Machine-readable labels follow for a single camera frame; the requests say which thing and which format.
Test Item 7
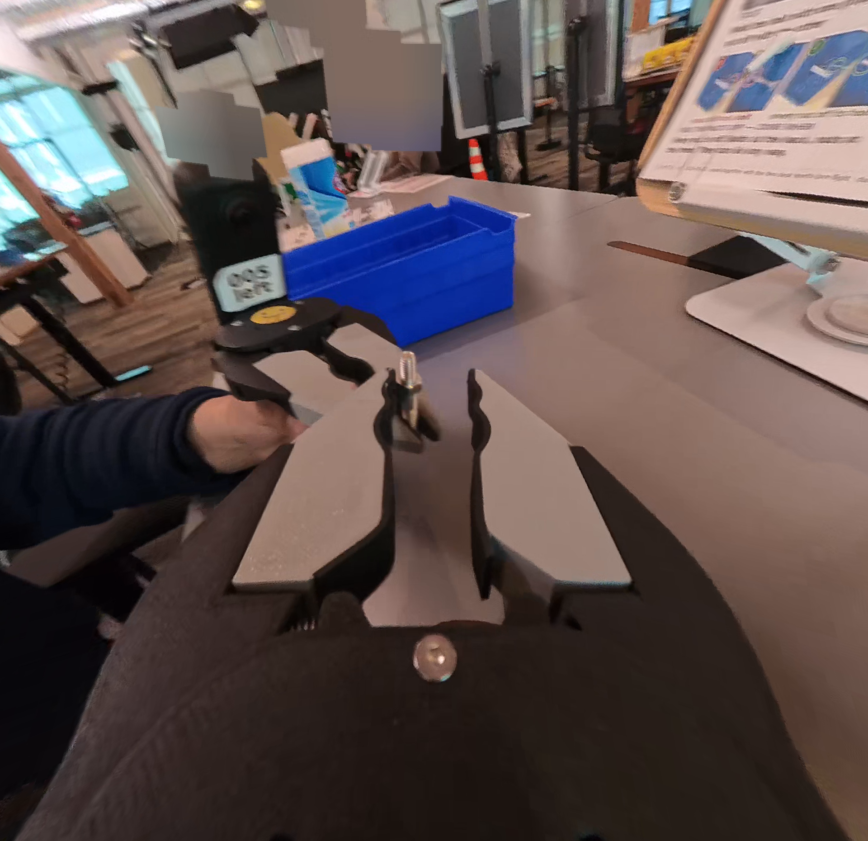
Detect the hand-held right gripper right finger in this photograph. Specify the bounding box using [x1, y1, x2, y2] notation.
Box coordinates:
[467, 368, 635, 626]

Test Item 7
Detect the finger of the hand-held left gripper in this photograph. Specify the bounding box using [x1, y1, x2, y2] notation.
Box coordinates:
[251, 351, 375, 428]
[317, 323, 402, 385]

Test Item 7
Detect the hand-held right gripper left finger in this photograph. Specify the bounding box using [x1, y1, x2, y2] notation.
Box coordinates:
[231, 368, 398, 605]

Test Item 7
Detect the steel bolt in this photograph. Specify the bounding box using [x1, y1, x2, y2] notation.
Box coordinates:
[397, 350, 425, 442]

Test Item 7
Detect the blue plastic bin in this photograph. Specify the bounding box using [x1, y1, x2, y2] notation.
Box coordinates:
[281, 197, 516, 347]

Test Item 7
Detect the person's left forearm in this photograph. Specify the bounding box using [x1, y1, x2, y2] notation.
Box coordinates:
[0, 388, 228, 550]

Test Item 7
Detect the person's left hand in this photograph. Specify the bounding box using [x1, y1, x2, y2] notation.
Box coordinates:
[189, 393, 307, 476]

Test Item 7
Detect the white blue wipes canister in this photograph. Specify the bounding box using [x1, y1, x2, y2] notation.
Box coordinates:
[280, 139, 355, 252]

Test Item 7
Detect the white cabinet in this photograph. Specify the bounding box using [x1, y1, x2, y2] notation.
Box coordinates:
[57, 222, 151, 304]

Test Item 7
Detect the black studio light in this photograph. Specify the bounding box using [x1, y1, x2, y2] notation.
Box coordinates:
[163, 3, 260, 70]

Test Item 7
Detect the person's office chair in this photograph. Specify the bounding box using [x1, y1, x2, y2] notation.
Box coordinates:
[0, 495, 198, 587]

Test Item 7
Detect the white stand with wooden board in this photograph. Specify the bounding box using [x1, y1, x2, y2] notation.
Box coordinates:
[636, 0, 868, 402]

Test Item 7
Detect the grey framed panel on stand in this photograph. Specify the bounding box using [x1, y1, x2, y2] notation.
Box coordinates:
[437, 0, 537, 140]

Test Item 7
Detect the black pole stand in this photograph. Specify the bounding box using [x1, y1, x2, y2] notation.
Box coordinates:
[565, 17, 590, 192]

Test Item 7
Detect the black office chair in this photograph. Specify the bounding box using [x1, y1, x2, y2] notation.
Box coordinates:
[583, 105, 644, 192]

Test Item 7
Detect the black desk grommet cover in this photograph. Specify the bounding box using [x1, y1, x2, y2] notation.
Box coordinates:
[688, 236, 788, 279]

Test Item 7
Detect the person's dark clothing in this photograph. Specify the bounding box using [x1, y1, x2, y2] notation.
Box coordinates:
[0, 563, 146, 811]

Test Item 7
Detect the printed instruction sheet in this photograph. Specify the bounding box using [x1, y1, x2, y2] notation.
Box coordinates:
[641, 0, 868, 208]

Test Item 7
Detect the silver ventilation duct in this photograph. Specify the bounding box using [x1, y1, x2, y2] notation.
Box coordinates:
[0, 0, 265, 42]

